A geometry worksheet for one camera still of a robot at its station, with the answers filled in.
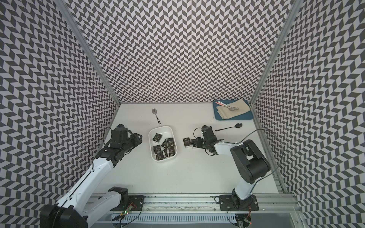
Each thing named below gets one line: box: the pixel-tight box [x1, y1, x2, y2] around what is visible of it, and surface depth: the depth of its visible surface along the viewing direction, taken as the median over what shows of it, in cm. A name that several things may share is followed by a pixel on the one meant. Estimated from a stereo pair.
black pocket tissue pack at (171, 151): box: [168, 146, 176, 157], surface depth 91 cm
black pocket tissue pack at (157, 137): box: [152, 133, 163, 143], surface depth 98 cm
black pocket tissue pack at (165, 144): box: [160, 138, 169, 149], surface depth 94 cm
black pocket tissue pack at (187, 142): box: [182, 137, 193, 149], surface depth 96 cm
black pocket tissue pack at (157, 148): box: [153, 144, 162, 155], surface depth 93 cm
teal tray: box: [212, 99, 254, 121], surface depth 111 cm
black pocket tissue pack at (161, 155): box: [155, 150, 167, 161], surface depth 88 cm
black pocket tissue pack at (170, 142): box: [166, 137, 175, 148], surface depth 93 cm
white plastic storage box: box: [148, 125, 178, 162], surface depth 93 cm
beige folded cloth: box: [216, 98, 251, 120], surface depth 115 cm
